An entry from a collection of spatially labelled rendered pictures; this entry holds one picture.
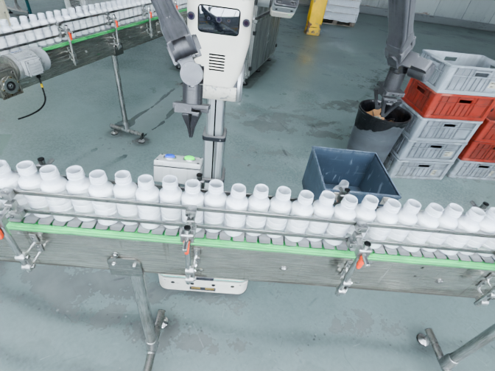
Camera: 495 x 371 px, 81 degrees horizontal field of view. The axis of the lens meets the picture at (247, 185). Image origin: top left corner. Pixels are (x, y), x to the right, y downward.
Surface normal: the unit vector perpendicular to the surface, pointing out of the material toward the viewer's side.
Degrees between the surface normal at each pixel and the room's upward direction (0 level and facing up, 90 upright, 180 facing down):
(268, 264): 90
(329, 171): 90
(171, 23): 98
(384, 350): 0
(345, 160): 90
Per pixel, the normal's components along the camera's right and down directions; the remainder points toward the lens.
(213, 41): -0.01, 0.65
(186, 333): 0.11, -0.76
